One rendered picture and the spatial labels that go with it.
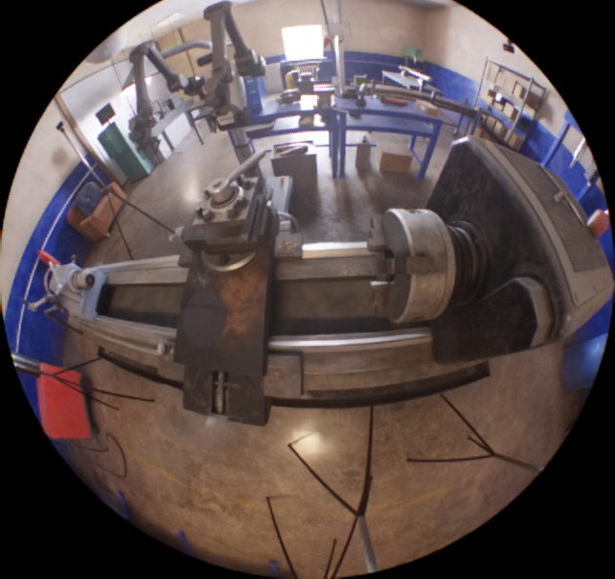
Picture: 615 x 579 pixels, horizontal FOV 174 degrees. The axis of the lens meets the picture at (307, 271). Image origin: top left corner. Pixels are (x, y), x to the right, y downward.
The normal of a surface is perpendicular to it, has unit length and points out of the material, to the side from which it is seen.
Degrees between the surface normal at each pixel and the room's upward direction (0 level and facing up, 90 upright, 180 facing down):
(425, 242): 10
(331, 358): 0
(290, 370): 0
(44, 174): 90
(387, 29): 90
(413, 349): 0
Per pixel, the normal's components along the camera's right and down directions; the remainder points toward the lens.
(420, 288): -0.06, 0.34
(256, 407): -0.09, -0.44
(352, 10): 0.00, 0.90
